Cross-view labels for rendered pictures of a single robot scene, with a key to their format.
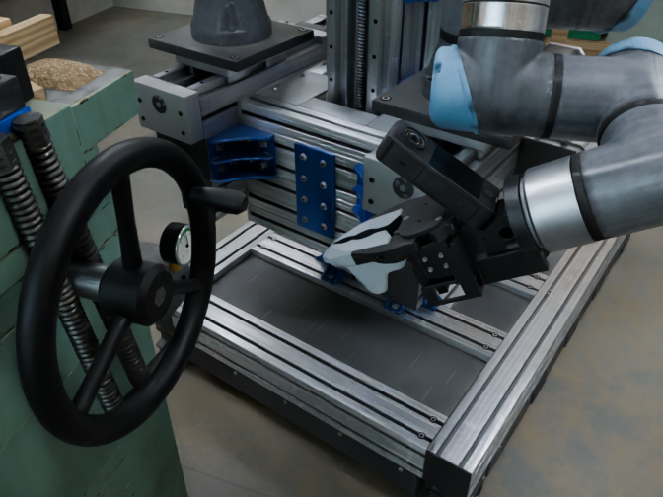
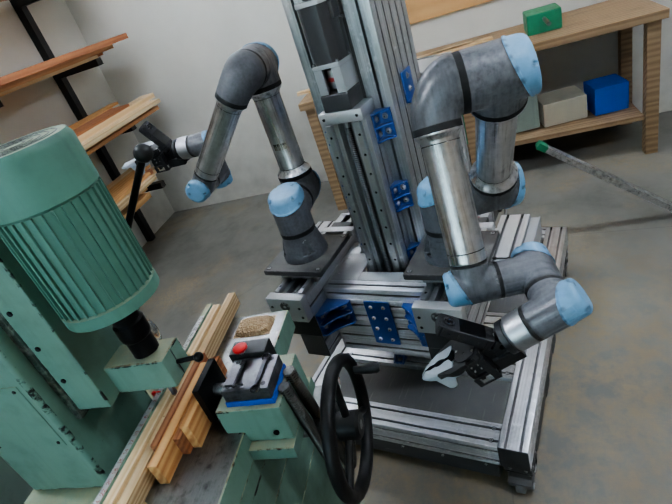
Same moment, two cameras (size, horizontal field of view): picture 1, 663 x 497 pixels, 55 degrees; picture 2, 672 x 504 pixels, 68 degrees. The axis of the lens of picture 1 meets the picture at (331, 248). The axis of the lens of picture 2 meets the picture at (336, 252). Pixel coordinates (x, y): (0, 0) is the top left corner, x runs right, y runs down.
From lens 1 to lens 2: 0.48 m
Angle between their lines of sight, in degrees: 7
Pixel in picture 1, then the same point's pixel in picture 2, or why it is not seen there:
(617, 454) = (608, 409)
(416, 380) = (475, 407)
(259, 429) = (391, 467)
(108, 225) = not seen: hidden behind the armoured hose
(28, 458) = not seen: outside the picture
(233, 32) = (310, 254)
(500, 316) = not seen: hidden behind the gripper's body
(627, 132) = (537, 295)
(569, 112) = (509, 288)
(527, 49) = (482, 268)
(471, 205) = (484, 342)
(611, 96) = (524, 277)
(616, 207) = (544, 329)
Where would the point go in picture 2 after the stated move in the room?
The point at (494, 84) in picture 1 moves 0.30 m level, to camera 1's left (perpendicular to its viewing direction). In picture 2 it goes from (474, 287) to (329, 337)
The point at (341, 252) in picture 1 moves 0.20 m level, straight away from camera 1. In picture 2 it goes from (432, 375) to (406, 318)
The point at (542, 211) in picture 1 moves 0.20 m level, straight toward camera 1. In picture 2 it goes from (514, 337) to (527, 428)
